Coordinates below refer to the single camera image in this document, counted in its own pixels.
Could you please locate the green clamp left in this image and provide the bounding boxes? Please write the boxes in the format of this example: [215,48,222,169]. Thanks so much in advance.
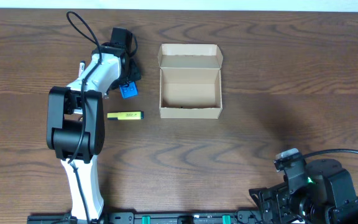
[142,216,151,224]

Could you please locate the green clamp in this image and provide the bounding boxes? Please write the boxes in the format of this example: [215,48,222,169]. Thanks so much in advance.
[222,215,231,224]
[142,216,151,224]

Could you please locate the blue capped whiteboard marker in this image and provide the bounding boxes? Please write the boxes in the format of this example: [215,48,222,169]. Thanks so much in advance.
[78,60,86,77]

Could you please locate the brown cardboard box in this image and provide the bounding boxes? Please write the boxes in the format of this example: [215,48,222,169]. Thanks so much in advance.
[158,44,223,119]

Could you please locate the green clamp right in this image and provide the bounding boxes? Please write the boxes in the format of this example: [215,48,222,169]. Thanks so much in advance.
[222,215,231,224]

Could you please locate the yellow highlighter pen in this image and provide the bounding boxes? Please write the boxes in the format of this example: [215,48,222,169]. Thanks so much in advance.
[107,111,144,120]

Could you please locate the black aluminium mounting rail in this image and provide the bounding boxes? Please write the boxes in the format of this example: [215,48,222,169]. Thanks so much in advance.
[27,210,263,224]

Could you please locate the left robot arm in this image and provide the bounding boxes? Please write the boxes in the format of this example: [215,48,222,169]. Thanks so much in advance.
[46,44,139,223]

